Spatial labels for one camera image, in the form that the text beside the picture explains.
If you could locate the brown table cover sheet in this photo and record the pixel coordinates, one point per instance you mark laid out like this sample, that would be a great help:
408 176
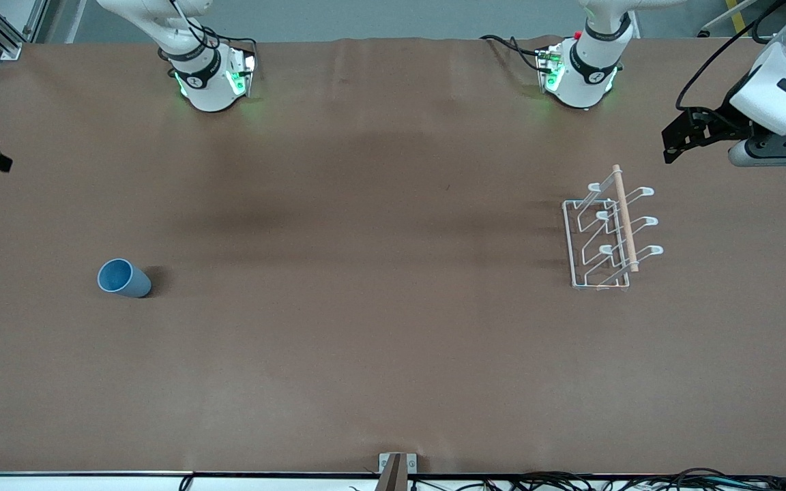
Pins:
393 307

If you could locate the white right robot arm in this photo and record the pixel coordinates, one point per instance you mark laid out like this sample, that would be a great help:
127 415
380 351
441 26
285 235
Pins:
205 88

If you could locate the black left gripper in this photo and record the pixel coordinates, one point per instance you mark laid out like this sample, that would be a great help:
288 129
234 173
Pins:
722 117

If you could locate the silver base connector plate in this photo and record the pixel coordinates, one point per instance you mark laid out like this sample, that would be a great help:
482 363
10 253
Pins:
548 68
246 71

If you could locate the grey metal bar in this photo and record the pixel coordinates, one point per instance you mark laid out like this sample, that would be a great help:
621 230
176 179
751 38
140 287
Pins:
724 17

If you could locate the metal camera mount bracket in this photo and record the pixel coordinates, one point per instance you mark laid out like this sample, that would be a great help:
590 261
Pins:
396 470

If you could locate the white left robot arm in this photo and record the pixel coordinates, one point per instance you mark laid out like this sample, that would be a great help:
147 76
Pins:
587 82

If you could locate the blue plastic cup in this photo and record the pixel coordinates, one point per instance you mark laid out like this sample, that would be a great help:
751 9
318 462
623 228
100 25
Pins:
123 279

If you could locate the white table edge rail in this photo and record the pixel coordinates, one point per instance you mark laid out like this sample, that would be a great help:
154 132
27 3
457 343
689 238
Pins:
59 484

